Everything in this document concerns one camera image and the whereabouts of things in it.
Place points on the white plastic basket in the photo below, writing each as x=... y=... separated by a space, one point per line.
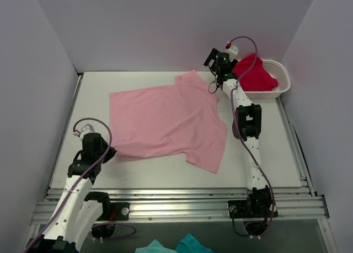
x=278 y=72

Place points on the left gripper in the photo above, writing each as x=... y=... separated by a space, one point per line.
x=109 y=154

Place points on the red t-shirt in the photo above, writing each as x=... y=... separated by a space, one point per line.
x=257 y=79

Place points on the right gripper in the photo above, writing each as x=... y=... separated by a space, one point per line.
x=210 y=58

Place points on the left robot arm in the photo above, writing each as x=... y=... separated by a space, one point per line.
x=79 y=207

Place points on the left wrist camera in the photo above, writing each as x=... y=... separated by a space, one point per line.
x=87 y=129

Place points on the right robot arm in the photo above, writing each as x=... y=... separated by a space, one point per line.
x=246 y=127

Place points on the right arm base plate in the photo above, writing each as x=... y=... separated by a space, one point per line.
x=249 y=209

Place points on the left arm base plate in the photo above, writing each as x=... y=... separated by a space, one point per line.
x=115 y=211

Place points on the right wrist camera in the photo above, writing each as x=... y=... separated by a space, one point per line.
x=232 y=50

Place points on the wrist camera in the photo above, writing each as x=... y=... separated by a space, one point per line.
x=87 y=129
x=232 y=50

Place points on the aluminium rail frame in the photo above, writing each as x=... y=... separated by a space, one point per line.
x=169 y=197

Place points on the pink t-shirt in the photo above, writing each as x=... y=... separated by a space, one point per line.
x=169 y=120

